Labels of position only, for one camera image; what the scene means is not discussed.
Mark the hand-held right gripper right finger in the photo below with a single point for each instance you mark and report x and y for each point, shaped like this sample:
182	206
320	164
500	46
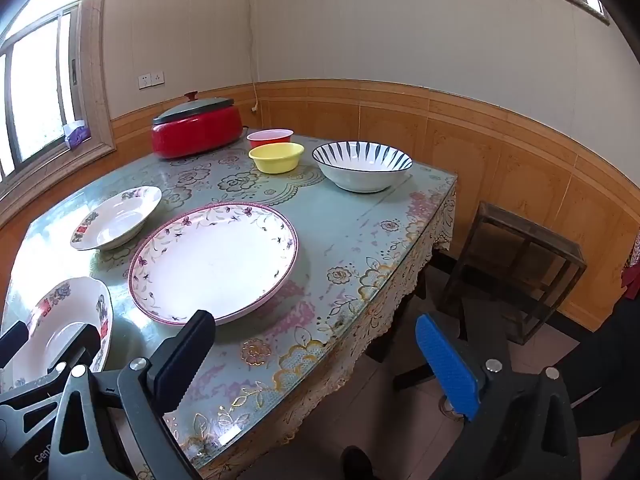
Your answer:
447	365

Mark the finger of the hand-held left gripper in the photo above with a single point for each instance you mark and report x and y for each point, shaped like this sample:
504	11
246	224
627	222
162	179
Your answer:
12	341
77	346

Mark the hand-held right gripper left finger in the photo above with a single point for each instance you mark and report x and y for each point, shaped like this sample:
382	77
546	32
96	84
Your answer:
185	360

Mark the white plate with red characters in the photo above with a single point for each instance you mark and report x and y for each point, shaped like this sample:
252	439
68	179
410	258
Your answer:
65	305

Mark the large purple-rimmed floral plate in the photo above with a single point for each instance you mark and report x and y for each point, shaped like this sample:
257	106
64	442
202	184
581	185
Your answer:
215	260

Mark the small floral deep plate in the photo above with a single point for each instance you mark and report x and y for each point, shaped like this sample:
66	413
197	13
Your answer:
115	220

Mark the blue striped white bowl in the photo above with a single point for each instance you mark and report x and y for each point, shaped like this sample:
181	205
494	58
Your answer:
360	170

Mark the yellow plastic bowl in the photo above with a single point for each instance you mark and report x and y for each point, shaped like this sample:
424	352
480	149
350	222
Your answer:
275	160

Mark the red plastic bowl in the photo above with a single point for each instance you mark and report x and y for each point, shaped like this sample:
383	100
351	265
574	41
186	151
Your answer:
270	136

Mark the wooden stool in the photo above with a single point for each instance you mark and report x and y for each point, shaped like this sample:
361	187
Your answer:
520	270

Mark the black shoe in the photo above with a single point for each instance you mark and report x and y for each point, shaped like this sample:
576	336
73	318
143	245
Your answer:
360	465

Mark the person's dark clothing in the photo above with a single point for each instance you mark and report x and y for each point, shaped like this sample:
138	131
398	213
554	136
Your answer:
610	360

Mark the red patterned cloth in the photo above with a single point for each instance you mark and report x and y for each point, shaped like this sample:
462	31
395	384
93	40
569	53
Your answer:
631	270

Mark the purple tissue pack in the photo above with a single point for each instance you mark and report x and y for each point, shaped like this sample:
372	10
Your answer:
76	134

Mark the red electric pot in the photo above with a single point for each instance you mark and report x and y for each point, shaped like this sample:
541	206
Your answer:
195	137

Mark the grey pot lid red knob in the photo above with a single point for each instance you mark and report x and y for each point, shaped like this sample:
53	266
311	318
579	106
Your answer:
192	107

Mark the window with stone frame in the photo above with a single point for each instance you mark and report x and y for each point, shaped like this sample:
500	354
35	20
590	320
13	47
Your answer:
40	90

